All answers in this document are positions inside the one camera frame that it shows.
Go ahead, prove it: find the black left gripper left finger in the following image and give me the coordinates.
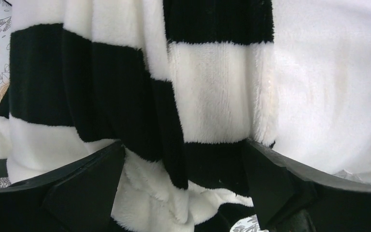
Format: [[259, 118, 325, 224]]
[[0, 141, 125, 232]]

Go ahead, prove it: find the white pillow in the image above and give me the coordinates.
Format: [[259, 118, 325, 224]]
[[272, 0, 371, 183]]

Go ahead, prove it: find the black white striped pillowcase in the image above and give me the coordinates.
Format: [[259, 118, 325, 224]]
[[0, 0, 277, 232]]

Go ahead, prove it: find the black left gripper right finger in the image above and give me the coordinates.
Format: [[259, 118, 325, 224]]
[[242, 141, 371, 232]]

